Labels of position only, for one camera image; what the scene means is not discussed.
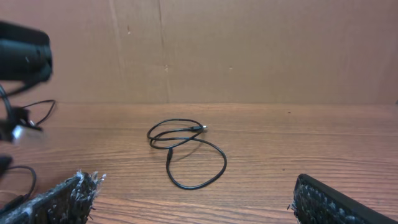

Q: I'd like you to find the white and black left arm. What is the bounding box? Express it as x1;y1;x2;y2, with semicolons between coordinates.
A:
1;21;53;144

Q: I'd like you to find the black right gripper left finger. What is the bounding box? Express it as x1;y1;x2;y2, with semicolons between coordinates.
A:
1;171;106;224

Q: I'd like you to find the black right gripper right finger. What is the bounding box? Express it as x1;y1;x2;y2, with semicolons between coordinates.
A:
287;174;397;224

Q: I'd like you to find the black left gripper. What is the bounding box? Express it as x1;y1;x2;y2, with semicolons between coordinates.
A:
1;107;42;143

